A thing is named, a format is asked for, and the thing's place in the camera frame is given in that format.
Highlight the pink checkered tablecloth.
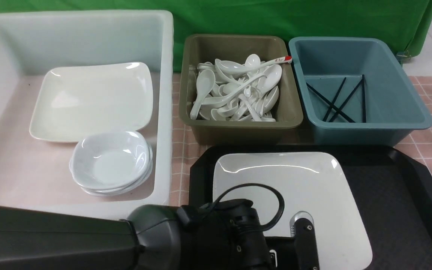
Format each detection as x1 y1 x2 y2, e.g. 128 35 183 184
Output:
169 75 432 206

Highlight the teal plastic bin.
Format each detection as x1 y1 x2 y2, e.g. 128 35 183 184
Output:
288 36 432 146

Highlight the large white plastic tub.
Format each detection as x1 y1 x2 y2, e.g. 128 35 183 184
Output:
0 10 174 219

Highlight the white square rice plate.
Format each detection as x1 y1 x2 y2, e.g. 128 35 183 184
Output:
212 151 373 270

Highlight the black chopstick gold tip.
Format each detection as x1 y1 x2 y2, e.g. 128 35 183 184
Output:
306 83 355 123
361 75 367 123

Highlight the white spoon red handle tip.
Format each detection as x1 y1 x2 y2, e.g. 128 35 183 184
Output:
214 56 293 75

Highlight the black serving tray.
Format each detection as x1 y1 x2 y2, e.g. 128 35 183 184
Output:
189 145 432 270

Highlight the black chopstick in bin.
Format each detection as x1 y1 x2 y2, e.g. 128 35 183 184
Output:
323 77 347 121
329 78 364 122

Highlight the white small bowl top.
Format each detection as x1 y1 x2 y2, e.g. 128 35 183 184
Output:
69 131 153 192

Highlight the white small bowl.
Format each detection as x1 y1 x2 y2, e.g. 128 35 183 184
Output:
81 169 153 197
69 131 153 192

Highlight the white small bowl bottom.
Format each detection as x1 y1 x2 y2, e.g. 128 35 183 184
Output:
81 169 153 197

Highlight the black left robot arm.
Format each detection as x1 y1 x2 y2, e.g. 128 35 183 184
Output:
0 199 276 270

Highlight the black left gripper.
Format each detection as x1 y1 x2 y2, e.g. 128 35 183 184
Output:
178 199 285 270

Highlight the white square plate in tub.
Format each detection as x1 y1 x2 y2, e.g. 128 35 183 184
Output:
29 62 154 143

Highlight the green cloth backdrop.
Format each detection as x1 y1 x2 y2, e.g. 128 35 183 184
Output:
0 0 432 71

